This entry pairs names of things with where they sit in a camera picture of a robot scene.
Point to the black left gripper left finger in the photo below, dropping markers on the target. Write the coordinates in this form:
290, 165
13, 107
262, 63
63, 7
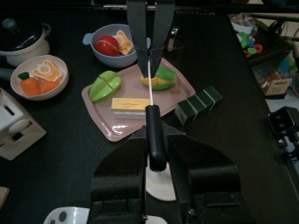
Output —
117, 180

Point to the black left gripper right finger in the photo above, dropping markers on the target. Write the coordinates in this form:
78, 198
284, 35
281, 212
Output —
210, 180

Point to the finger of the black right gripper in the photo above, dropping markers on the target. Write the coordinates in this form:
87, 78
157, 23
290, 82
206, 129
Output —
138, 26
162, 26

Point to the orange-edged bread slice toy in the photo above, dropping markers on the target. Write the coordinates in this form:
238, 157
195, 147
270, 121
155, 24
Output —
125, 42

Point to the red tomato toy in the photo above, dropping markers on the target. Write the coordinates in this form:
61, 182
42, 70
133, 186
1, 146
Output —
107, 46

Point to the white flat plate toy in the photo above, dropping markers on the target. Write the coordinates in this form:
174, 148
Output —
159, 186

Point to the white black-spotted toy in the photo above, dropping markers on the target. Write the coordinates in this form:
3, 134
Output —
70, 215

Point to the yellow corn toy green husk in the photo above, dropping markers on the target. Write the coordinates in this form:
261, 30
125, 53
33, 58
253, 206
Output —
166, 78

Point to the crumpled plastic bag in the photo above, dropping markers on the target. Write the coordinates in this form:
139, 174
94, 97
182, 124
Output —
243, 23

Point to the pink rectangular tray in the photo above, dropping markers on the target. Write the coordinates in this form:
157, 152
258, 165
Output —
129, 87

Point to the green leafy vegetable toy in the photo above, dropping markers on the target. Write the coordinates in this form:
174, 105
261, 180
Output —
105, 87

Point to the yellow and white block toy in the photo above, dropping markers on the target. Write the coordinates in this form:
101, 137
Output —
129, 108

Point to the dark green sliced block toy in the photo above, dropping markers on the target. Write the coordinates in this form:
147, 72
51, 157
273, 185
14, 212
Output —
197, 105

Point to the toast with egg toy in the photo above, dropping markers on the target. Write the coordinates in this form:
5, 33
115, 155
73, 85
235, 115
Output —
47, 71

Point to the beige round bowl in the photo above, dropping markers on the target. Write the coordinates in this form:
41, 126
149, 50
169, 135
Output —
58, 87

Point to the black bin of coloured toys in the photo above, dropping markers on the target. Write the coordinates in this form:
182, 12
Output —
273, 46

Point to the cream toy pot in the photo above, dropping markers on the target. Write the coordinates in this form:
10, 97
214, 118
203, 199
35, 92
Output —
30, 52

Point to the black pot lid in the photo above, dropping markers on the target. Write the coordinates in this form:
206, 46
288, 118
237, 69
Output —
19, 33

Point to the orange carrot piece toy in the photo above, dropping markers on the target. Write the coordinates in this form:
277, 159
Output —
50, 86

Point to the cardboard box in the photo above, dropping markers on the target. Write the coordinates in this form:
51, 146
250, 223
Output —
277, 84

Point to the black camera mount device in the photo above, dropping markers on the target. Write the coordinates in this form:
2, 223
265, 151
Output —
282, 120

